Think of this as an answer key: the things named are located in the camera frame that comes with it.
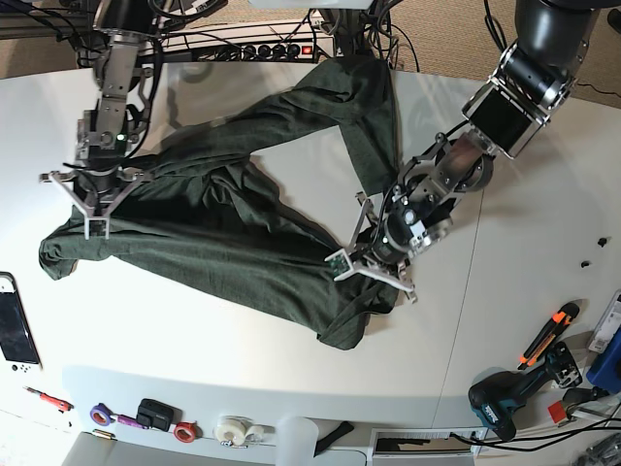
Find purple tape roll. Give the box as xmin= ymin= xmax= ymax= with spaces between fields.
xmin=89 ymin=403 xmax=114 ymax=426

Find clear tape dispenser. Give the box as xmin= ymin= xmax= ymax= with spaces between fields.
xmin=212 ymin=416 xmax=276 ymax=449

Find teal black power drill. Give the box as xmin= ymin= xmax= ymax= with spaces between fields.
xmin=468 ymin=342 xmax=582 ymax=442

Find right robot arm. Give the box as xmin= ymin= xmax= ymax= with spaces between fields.
xmin=40 ymin=1 xmax=162 ymax=224

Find white handheld game console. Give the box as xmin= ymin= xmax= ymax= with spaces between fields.
xmin=1 ymin=272 xmax=42 ymax=375

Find blue box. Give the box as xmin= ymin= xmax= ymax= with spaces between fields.
xmin=586 ymin=331 xmax=621 ymax=394

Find black action camera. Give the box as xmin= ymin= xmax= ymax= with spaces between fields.
xmin=136 ymin=398 xmax=175 ymax=432

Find orange black utility knife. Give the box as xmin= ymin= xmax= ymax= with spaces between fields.
xmin=517 ymin=302 xmax=580 ymax=371

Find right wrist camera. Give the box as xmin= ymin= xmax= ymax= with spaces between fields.
xmin=84 ymin=216 xmax=111 ymax=240

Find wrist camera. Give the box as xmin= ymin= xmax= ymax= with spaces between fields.
xmin=84 ymin=216 xmax=111 ymax=240
xmin=324 ymin=249 xmax=358 ymax=282

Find dark green t-shirt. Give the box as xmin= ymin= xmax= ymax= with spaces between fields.
xmin=39 ymin=55 xmax=398 ymax=350

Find red tape roll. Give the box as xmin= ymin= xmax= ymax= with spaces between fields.
xmin=173 ymin=422 xmax=198 ymax=444

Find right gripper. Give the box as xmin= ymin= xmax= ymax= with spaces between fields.
xmin=39 ymin=168 xmax=153 ymax=221

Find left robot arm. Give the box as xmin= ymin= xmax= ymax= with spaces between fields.
xmin=326 ymin=1 xmax=619 ymax=299

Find red screwdriver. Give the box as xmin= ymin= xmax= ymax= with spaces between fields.
xmin=24 ymin=386 xmax=74 ymax=414

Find white paper roll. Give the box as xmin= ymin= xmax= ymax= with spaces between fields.
xmin=276 ymin=416 xmax=319 ymax=466

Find black power strip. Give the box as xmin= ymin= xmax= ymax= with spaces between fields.
xmin=191 ymin=43 xmax=332 ymax=63

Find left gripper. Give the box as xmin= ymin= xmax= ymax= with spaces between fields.
xmin=348 ymin=191 xmax=416 ymax=303

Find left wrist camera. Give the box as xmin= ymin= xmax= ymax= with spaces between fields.
xmin=324 ymin=249 xmax=358 ymax=282

